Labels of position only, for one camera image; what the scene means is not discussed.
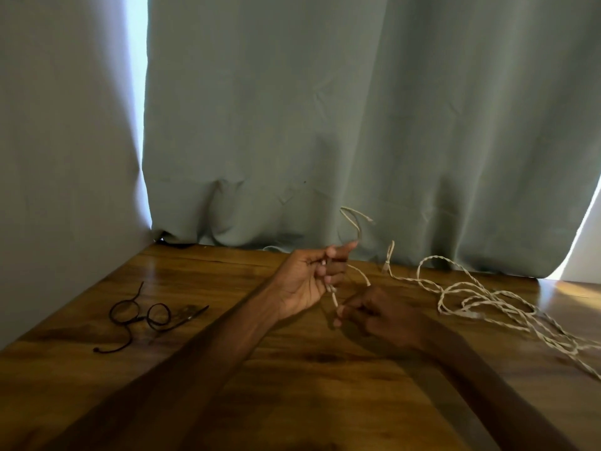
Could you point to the black round eyeglasses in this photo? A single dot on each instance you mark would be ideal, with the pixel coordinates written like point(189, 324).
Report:
point(155, 317)

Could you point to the person's right forearm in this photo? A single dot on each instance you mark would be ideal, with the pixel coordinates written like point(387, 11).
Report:
point(488, 394)

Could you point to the person's left forearm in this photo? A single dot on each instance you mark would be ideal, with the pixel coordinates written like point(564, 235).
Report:
point(188, 371)

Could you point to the grey-green curtain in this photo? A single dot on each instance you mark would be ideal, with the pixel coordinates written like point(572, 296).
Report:
point(357, 117)

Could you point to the person's right hand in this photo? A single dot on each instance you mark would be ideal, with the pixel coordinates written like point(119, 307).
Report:
point(392, 319)

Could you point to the person's right fingers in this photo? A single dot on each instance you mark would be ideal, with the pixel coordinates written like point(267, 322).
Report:
point(356, 310)

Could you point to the person's left hand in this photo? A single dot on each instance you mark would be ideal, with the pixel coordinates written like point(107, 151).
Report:
point(298, 284)

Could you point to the person's left thumb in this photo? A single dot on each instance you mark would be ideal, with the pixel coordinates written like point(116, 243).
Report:
point(342, 250)

